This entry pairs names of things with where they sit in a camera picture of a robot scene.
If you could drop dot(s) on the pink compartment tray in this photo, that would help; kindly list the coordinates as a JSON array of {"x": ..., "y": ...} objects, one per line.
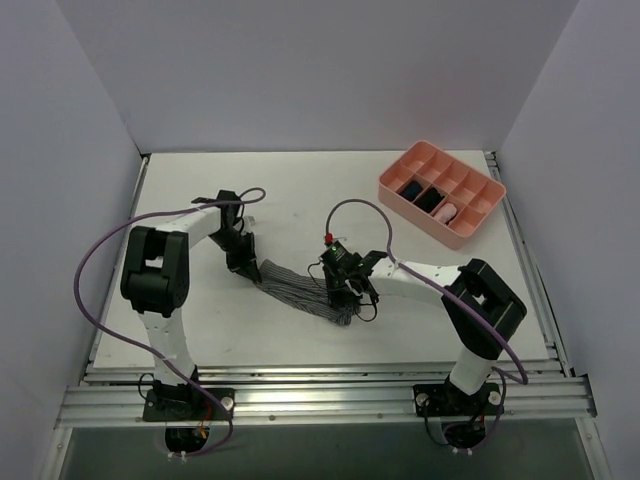
[{"x": 475, "y": 194}]

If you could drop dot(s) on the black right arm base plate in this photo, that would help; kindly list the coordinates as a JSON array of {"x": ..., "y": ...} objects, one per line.
[{"x": 446, "y": 400}]

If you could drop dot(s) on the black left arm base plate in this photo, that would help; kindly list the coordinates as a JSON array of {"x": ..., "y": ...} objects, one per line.
[{"x": 184, "y": 403}]

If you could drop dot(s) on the aluminium frame rail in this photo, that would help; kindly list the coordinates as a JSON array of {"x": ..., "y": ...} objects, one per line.
[{"x": 374, "y": 393}]

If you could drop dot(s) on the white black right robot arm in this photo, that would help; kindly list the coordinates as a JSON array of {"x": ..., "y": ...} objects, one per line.
[{"x": 484, "y": 311}]

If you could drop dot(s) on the grey striped underwear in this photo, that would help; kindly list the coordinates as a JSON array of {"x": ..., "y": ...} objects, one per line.
[{"x": 302, "y": 293}]

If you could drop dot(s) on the pink rolled cloth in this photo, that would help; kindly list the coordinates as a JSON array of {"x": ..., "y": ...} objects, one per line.
[{"x": 446, "y": 213}]

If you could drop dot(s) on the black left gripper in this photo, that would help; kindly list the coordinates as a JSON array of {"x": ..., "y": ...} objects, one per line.
[{"x": 242, "y": 256}]

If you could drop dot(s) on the black rolled cloth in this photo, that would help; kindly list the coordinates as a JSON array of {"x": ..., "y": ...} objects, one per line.
[{"x": 429, "y": 200}]

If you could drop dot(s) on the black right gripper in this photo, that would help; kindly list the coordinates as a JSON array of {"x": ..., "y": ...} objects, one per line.
[{"x": 341, "y": 288}]

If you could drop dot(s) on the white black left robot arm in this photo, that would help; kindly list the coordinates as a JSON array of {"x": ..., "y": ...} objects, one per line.
[{"x": 156, "y": 281}]

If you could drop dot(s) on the blue rolled cloth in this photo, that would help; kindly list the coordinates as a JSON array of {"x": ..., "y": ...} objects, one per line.
[{"x": 411, "y": 190}]

